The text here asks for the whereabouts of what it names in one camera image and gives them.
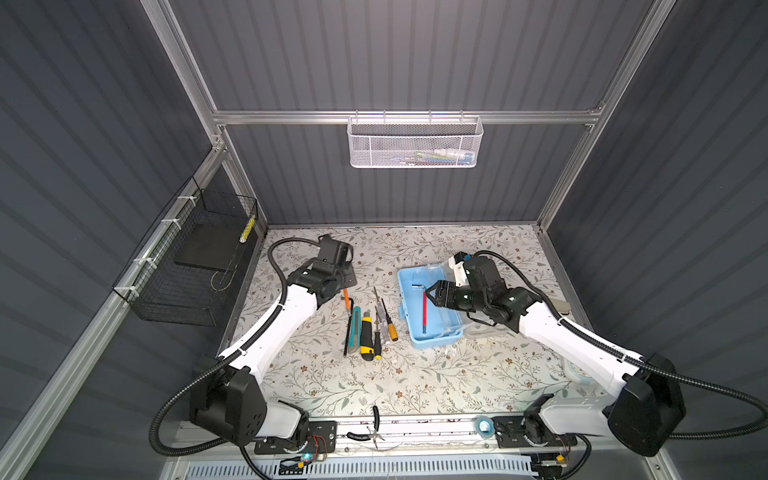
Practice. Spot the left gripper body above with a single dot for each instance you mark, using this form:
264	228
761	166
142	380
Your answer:
347	278

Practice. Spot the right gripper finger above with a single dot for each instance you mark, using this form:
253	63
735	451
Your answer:
442	302
438	291

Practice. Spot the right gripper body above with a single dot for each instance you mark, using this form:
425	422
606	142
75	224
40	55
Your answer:
466	299

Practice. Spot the red hex key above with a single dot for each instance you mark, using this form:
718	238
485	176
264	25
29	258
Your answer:
425	307

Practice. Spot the blue plastic tool box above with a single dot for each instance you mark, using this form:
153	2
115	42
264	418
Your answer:
445	326

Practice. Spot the black hex key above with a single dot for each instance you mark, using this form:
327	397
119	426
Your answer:
348	330

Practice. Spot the yellow black utility knife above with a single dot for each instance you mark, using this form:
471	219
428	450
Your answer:
366	337

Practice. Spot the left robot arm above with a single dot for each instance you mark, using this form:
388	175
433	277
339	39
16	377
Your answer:
230	404

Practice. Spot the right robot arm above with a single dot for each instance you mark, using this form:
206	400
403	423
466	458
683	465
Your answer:
644	403

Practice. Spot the black yellow small screwdriver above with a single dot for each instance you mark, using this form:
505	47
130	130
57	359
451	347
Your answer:
377	344

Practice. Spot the yellow marker pen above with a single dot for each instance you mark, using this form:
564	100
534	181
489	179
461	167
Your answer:
243	238

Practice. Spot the grey black stapler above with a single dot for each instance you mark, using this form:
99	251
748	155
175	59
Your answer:
562	307

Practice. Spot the black pad in basket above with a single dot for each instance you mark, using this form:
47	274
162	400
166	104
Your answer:
211	248

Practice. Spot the blue tape roll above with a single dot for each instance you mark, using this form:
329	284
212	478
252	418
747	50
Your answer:
484	426

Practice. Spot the clear tape roll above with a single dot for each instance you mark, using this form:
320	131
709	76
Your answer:
575	374

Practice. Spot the black pliers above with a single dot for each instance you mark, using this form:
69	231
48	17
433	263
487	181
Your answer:
372	434

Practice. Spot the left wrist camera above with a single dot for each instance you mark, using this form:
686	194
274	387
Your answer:
335	252

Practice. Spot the yellow handle screwdriver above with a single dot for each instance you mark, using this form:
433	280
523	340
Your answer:
393	335

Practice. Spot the clear handle screwdriver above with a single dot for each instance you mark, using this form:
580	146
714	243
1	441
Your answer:
380	319

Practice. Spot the white wire mesh basket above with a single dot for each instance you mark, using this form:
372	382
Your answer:
411	142

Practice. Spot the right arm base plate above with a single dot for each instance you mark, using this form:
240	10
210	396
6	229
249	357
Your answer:
519	431

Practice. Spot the black wire basket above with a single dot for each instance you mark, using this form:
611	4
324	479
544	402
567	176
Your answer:
158	290

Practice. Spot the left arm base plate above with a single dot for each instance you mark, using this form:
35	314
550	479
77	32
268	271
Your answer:
311	436

